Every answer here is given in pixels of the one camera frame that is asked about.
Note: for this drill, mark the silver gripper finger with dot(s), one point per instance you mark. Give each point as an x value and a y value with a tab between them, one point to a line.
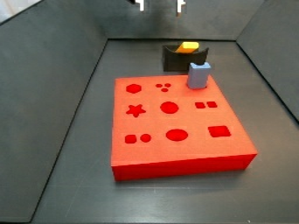
142	4
181	4

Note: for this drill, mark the yellow two-pronged peg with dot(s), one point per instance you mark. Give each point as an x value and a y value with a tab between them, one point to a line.
187	47

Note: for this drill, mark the black curved fixture stand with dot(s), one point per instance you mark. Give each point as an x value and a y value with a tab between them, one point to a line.
177	62

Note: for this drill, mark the blue rectangular peg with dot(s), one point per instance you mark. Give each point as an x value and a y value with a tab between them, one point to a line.
198	75

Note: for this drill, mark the red shape-sorter block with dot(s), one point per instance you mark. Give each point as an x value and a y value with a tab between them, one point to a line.
174	131

